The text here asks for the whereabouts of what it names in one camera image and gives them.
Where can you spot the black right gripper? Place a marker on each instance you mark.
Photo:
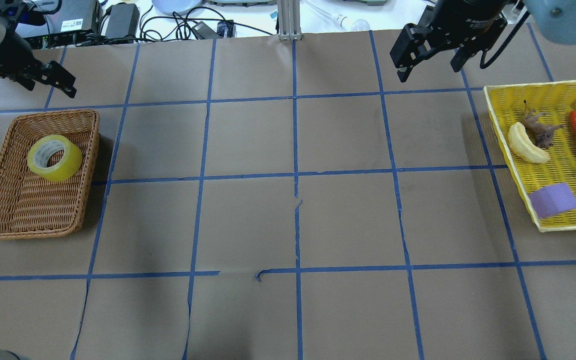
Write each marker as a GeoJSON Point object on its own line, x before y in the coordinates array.
{"type": "Point", "coordinates": [463, 19]}

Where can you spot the yellow tape roll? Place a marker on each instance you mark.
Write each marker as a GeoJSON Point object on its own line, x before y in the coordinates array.
{"type": "Point", "coordinates": [54, 158]}

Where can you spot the light bulb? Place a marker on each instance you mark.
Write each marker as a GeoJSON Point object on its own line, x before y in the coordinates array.
{"type": "Point", "coordinates": [351, 24]}

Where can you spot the black power adapter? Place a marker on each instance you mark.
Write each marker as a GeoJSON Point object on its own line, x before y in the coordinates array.
{"type": "Point", "coordinates": [224, 30]}

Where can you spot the pale toy banana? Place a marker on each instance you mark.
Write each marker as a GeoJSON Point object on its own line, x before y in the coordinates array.
{"type": "Point", "coordinates": [522, 146]}

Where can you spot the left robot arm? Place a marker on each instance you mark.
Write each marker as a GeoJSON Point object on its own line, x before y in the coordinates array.
{"type": "Point", "coordinates": [18, 63]}

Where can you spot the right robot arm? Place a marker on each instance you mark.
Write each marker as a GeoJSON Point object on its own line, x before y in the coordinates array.
{"type": "Point", "coordinates": [555, 18]}

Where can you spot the brown wicker basket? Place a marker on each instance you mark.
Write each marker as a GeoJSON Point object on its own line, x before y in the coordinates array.
{"type": "Point", "coordinates": [32, 207]}

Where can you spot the aluminium frame post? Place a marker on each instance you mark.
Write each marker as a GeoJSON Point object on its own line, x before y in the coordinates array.
{"type": "Point", "coordinates": [289, 20]}

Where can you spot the yellow plastic basket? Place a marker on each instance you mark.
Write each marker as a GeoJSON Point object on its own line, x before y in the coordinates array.
{"type": "Point", "coordinates": [507, 105]}

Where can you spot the light blue plate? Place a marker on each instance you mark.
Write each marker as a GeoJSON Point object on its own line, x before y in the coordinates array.
{"type": "Point", "coordinates": [181, 7]}

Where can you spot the toy lion figure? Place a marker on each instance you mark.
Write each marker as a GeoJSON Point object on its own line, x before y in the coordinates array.
{"type": "Point", "coordinates": [542, 133]}

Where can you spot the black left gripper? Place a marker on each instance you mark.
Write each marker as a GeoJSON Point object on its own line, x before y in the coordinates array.
{"type": "Point", "coordinates": [4, 56]}

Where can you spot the purple foam block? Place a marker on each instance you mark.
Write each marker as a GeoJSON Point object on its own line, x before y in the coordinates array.
{"type": "Point", "coordinates": [552, 200]}

